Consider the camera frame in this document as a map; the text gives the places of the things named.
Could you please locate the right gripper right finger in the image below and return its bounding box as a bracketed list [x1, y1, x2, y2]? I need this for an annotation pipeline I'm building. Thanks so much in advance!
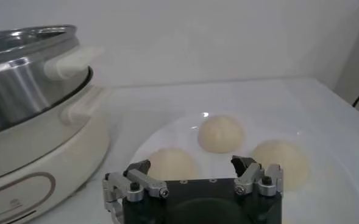
[230, 155, 285, 197]

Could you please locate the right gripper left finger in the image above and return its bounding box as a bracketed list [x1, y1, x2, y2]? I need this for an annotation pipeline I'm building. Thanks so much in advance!
[102, 159, 170, 220]

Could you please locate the white steamed baozi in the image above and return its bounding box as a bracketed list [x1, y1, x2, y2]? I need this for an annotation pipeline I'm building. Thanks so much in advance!
[251, 139, 310, 192]
[148, 147, 199, 181]
[197, 114, 246, 154]

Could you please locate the stainless steel steamer basket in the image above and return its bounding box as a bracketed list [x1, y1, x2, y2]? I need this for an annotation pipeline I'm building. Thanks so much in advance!
[0, 24, 104, 138]

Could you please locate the large white round plate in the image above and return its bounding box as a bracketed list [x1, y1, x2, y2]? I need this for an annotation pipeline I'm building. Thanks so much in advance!
[129, 111, 359, 224]

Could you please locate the cream electric cooker base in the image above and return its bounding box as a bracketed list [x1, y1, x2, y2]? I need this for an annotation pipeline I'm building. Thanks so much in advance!
[0, 84, 112, 224]

